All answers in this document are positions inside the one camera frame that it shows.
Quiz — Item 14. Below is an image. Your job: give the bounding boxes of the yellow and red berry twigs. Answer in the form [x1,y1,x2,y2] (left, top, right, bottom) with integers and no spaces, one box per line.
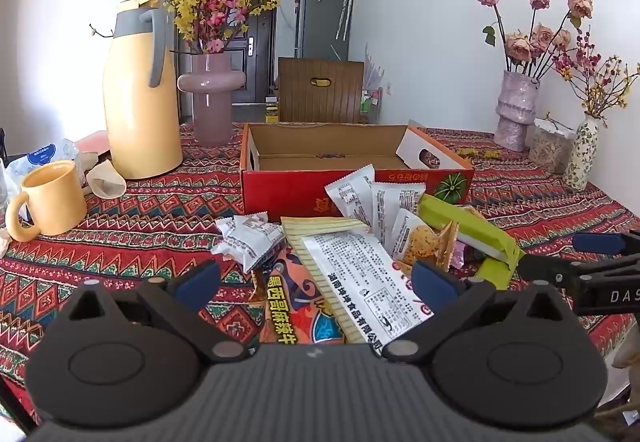
[550,30,640,120]

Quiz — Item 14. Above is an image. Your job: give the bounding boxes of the dried pink rose bouquet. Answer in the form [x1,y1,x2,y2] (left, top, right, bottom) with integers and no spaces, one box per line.
[471,0,596,76]

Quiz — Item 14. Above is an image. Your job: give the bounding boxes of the plastic bottle blue label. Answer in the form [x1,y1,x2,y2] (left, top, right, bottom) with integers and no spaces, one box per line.
[5,139,81,183]

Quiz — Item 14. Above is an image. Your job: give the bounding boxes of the red patterned tablecloth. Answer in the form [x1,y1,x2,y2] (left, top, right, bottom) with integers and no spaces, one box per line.
[0,122,640,423]

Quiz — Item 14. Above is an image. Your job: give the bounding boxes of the orange-edged cracker packet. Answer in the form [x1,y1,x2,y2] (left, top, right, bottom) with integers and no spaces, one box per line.
[435,221,461,273]

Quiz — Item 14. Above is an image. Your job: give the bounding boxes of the floral patterned vase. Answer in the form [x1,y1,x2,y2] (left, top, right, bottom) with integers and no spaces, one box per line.
[562,117,600,192]

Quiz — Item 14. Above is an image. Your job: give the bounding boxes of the orange printed snack packet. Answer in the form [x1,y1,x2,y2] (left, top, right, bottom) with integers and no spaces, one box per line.
[250,247,346,345]

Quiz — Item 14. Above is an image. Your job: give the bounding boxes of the yellow thermos jug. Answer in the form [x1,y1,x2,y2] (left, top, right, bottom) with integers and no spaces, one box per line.
[102,0,184,180]

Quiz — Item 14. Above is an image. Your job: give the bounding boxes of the red cardboard box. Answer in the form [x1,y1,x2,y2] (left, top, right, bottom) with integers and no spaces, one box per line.
[239,122,475,223]

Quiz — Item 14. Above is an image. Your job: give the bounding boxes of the dark brown door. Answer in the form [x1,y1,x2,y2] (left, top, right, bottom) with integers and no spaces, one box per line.
[227,0,278,106]

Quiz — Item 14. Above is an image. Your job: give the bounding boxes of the purple textured vase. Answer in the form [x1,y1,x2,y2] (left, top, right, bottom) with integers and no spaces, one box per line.
[494,70,541,152]

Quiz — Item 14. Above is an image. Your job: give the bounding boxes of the glass jar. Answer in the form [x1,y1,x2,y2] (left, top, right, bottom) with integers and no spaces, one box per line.
[527,118,576,174]

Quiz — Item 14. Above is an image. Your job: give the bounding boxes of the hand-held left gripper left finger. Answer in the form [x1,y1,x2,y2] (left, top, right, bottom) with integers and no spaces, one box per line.
[65,259,251,364]

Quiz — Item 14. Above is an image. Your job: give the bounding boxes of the long white snack packet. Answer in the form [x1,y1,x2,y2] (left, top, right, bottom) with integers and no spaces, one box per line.
[300,229,436,358]

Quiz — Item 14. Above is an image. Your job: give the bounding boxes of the grey refrigerator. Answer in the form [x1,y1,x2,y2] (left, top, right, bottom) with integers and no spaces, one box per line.
[298,0,353,60]

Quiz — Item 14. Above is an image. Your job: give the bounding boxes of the green snack packet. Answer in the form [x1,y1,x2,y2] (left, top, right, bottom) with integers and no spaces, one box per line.
[417,193,526,290]

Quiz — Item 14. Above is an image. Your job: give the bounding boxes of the beige striped snack packet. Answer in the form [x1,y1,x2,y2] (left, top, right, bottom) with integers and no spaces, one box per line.
[280,216,373,345]

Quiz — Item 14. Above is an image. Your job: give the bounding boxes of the white cracker packet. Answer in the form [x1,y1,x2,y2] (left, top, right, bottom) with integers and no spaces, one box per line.
[390,209,441,268]

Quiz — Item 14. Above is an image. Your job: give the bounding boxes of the yellow mug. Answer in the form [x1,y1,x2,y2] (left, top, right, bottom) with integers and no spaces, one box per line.
[5,160,88,243]

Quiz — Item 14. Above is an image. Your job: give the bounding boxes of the clear plastic bag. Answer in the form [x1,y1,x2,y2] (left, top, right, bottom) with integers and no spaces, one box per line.
[362,42,386,115]

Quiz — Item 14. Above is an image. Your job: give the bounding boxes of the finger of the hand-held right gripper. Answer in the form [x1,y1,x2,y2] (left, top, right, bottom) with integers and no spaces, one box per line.
[515,252,583,291]
[572,231,640,258]

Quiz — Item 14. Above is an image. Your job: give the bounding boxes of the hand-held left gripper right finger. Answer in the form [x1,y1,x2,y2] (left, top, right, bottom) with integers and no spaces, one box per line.
[382,259,571,364]

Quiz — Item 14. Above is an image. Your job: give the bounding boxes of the fallen yellow flowers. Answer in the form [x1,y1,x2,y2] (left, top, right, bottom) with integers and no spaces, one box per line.
[457,147,503,160]

